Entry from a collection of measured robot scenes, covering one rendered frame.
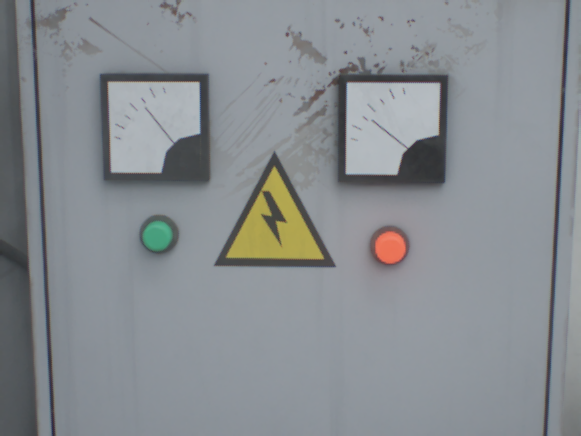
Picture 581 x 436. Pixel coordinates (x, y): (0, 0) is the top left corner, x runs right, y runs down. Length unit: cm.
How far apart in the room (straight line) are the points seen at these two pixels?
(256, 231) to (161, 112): 12
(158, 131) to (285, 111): 10
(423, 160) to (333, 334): 15
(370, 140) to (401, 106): 3
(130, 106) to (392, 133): 20
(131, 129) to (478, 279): 29
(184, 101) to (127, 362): 21
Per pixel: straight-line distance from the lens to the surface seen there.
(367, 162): 79
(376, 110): 79
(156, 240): 81
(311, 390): 85
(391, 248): 80
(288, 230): 81
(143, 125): 80
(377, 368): 84
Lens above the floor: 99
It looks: 12 degrees down
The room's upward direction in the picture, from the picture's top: straight up
